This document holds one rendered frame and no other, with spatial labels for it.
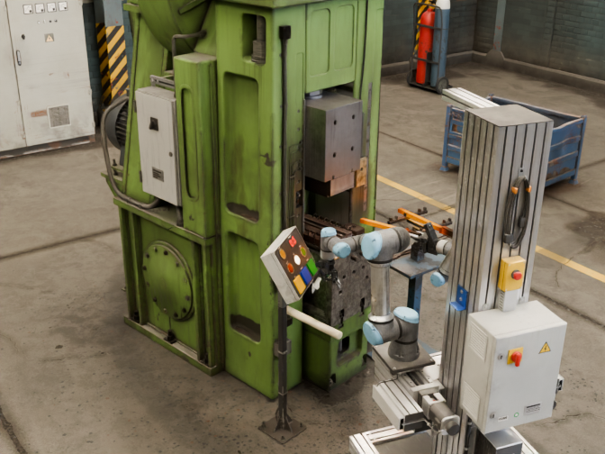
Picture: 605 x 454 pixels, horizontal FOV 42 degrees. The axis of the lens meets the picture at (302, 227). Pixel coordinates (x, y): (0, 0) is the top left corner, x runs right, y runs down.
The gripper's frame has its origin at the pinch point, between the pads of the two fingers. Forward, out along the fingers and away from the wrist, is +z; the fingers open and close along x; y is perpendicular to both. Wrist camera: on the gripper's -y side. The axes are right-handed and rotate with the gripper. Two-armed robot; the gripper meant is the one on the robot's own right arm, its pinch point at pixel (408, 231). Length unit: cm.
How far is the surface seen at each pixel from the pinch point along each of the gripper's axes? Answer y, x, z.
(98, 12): -44, 203, 601
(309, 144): -44, -22, 52
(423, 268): 39, 35, 13
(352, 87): -67, 18, 55
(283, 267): 0, -75, 21
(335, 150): -41, -14, 40
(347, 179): -21.2, -2.6, 40.8
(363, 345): 92, 12, 39
